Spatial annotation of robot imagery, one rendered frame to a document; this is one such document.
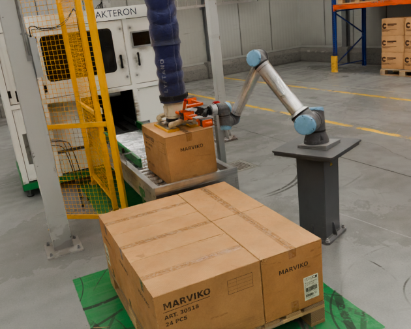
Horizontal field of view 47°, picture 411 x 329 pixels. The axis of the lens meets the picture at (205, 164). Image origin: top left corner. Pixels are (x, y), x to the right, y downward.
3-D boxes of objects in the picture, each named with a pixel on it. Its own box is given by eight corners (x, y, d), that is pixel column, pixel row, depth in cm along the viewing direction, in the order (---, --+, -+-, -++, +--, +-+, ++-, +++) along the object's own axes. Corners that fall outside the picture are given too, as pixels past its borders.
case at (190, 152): (148, 168, 418) (141, 125, 406) (189, 158, 433) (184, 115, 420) (171, 187, 365) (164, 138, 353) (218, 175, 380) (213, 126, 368)
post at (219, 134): (222, 208, 454) (211, 106, 423) (228, 206, 456) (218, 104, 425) (226, 211, 448) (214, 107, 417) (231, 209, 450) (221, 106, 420)
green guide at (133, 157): (93, 136, 558) (92, 129, 555) (102, 134, 562) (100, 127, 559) (131, 170, 418) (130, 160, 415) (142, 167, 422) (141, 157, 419)
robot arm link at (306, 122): (325, 123, 344) (262, 44, 351) (318, 128, 329) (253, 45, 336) (309, 135, 352) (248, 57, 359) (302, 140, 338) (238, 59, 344)
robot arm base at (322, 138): (309, 139, 374) (308, 127, 372) (333, 139, 363) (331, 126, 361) (299, 145, 359) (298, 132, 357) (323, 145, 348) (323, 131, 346)
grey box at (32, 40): (34, 76, 377) (26, 37, 368) (41, 74, 379) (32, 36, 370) (37, 78, 360) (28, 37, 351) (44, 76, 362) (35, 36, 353)
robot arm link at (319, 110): (327, 126, 361) (326, 104, 357) (321, 131, 347) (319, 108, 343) (308, 128, 369) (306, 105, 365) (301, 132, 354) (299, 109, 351)
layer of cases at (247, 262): (107, 265, 343) (98, 215, 331) (229, 227, 380) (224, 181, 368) (164, 365, 238) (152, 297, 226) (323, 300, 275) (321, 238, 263)
